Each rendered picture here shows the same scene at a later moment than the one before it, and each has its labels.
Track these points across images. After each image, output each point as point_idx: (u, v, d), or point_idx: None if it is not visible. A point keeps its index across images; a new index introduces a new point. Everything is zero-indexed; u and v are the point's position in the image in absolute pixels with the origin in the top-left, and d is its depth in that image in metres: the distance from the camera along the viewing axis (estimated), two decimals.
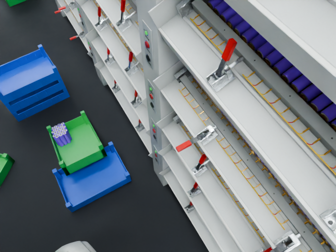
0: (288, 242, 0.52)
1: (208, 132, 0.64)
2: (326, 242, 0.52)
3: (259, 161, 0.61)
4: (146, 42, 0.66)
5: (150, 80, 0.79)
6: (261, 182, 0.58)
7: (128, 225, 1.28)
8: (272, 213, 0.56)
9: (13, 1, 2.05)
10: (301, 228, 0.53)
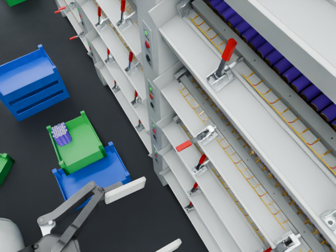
0: (288, 242, 0.52)
1: (208, 132, 0.64)
2: (326, 242, 0.52)
3: (259, 161, 0.61)
4: (146, 42, 0.66)
5: (150, 80, 0.79)
6: (261, 182, 0.58)
7: (128, 225, 1.28)
8: (272, 213, 0.56)
9: (13, 1, 2.05)
10: (301, 228, 0.53)
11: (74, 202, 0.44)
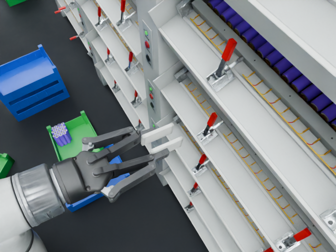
0: None
1: (215, 128, 0.65)
2: None
3: None
4: (146, 42, 0.66)
5: (150, 80, 0.79)
6: (269, 176, 0.57)
7: (128, 225, 1.28)
8: (281, 207, 0.56)
9: (13, 1, 2.05)
10: (310, 222, 0.53)
11: (112, 136, 0.55)
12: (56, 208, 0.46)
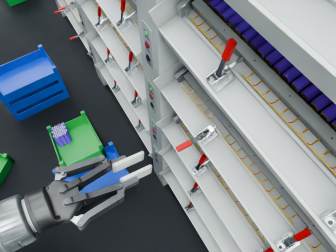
0: None
1: (208, 132, 0.64)
2: None
3: None
4: (146, 42, 0.66)
5: (150, 80, 0.79)
6: (268, 177, 0.57)
7: (128, 225, 1.28)
8: (280, 208, 0.56)
9: (13, 1, 2.05)
10: (310, 222, 0.53)
11: (84, 165, 0.57)
12: (26, 238, 0.49)
